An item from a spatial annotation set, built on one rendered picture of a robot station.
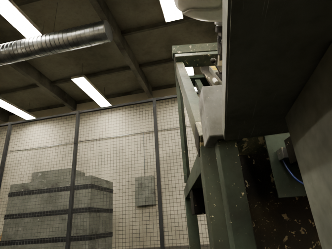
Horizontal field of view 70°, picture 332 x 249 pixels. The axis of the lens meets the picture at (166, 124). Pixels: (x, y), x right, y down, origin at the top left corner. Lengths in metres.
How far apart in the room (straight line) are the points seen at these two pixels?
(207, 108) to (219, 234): 0.44
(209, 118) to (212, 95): 0.08
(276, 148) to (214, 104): 0.33
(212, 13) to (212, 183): 0.61
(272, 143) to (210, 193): 0.31
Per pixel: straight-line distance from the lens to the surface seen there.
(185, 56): 2.07
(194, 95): 1.32
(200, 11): 0.53
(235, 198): 0.74
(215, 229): 0.92
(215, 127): 0.75
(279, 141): 1.02
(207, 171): 0.94
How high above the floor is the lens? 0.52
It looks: 22 degrees up
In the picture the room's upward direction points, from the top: 4 degrees counter-clockwise
